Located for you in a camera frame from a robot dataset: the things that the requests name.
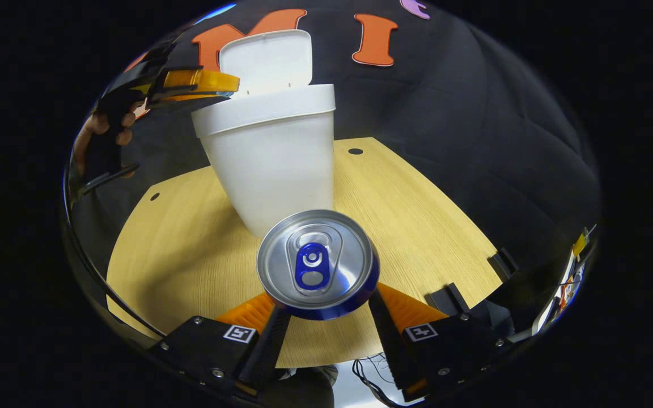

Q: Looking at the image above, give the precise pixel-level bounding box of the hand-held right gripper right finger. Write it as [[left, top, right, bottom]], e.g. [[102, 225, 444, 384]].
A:
[[367, 282, 519, 404]]

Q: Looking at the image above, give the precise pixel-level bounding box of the dark cloth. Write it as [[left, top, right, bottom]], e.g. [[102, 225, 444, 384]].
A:
[[267, 365, 340, 408]]

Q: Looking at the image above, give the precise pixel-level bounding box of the white desktop garbage bin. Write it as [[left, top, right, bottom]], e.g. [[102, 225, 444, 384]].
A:
[[190, 29, 337, 239]]

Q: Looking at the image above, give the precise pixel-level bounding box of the black cable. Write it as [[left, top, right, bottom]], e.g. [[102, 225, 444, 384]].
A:
[[351, 352, 402, 407]]

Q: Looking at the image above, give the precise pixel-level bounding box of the blue pop can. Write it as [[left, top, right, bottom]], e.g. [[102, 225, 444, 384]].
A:
[[256, 209, 381, 322]]

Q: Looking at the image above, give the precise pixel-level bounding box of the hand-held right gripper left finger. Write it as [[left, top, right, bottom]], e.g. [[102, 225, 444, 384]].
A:
[[147, 291, 292, 398]]

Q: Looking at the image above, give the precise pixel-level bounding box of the black backdrop cloth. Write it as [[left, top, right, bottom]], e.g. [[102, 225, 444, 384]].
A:
[[71, 0, 602, 284]]

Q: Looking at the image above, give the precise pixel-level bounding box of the black desk bracket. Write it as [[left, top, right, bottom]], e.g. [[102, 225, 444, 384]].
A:
[[426, 282, 470, 318], [488, 247, 520, 279]]

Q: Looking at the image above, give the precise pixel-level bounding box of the white board with wires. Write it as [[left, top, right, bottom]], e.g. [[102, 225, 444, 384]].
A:
[[532, 226, 598, 336]]

